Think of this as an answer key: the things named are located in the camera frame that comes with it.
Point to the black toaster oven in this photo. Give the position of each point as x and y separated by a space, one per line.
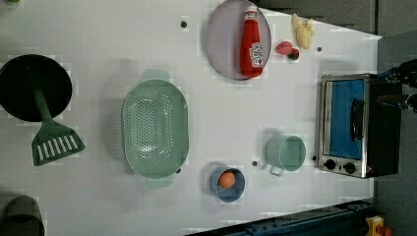
358 136

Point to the green perforated colander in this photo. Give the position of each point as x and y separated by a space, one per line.
155 129

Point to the orange egg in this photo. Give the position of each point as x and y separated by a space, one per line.
226 179

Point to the red ketchup bottle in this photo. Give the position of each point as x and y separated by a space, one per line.
251 50

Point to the blue small bowl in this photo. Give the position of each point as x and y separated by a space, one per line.
227 195

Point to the green mug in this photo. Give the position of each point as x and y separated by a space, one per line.
285 153

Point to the grey round plate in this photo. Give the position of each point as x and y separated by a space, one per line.
223 37

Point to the pink strawberry toy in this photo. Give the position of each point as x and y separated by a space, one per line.
284 48

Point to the red strawberry toy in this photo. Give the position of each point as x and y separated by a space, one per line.
294 54

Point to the peeled banana toy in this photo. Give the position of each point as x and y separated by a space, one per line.
303 31

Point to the green slotted spatula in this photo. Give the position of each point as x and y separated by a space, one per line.
53 141

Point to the black round pan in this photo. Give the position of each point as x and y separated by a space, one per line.
17 77

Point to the dark grey cylinder cup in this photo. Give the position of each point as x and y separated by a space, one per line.
22 217

